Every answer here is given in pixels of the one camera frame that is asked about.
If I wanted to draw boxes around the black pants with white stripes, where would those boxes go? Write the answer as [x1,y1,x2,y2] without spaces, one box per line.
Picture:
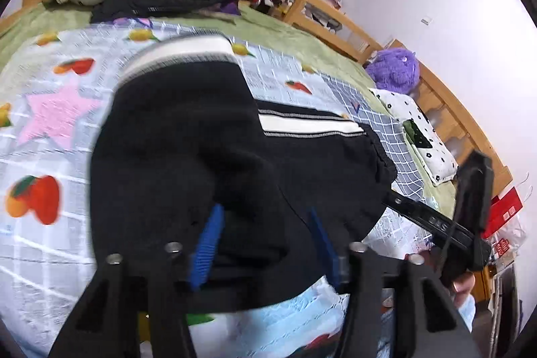
[89,35,397,313]

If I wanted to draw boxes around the person right hand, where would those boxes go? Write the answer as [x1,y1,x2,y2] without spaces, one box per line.
[404,246,475,309]

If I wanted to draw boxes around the green bed sheet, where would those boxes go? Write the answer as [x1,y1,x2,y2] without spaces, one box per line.
[1,4,455,216]

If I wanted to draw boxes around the red shopping bag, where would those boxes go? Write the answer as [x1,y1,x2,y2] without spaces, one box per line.
[482,187,523,239]

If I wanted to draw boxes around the white dotted pillow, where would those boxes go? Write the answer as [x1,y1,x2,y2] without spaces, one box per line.
[370,88,458,186]

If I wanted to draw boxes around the purple plush toy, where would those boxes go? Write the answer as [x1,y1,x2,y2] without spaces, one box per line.
[365,47,420,95]

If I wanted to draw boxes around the fruit print grid blanket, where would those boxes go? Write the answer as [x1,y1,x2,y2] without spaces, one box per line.
[0,16,438,358]

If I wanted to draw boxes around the wooden bed frame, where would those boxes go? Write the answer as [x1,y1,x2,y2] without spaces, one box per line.
[1,0,514,196]

